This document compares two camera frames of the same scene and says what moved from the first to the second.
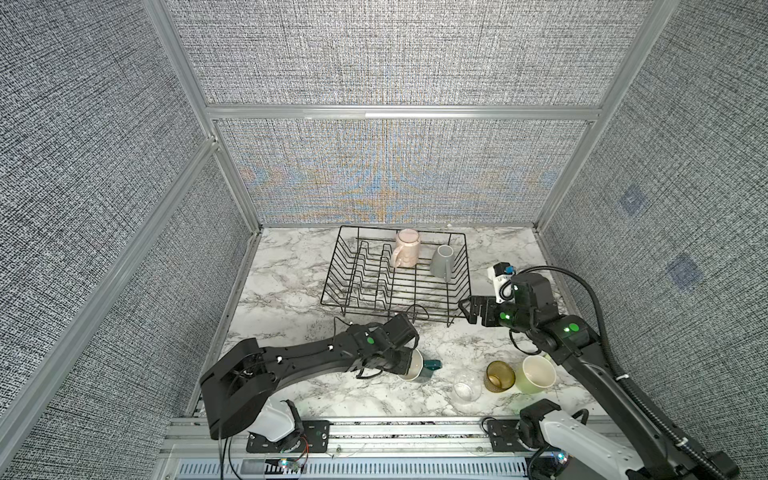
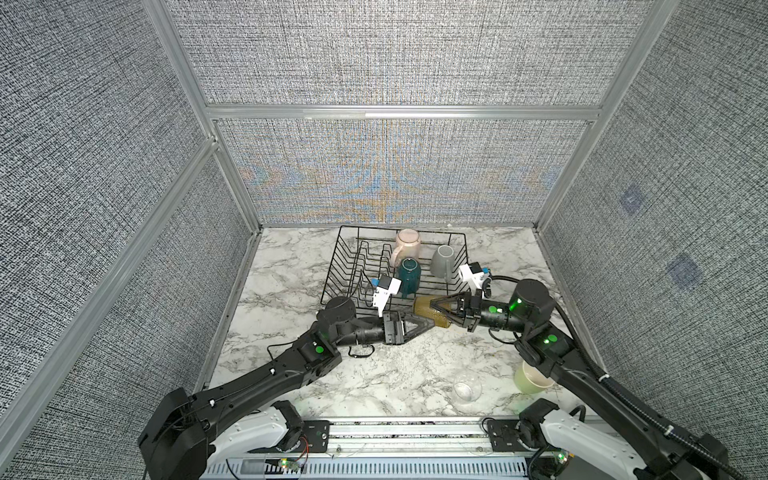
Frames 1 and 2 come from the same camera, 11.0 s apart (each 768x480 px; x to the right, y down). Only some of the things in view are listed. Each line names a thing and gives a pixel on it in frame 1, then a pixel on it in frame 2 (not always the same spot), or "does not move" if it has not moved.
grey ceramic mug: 443,262 does not move
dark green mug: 420,370 to 409,273
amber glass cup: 499,376 to 421,306
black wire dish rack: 420,275 does not move
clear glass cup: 466,387 does not move
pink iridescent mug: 408,248 does not move
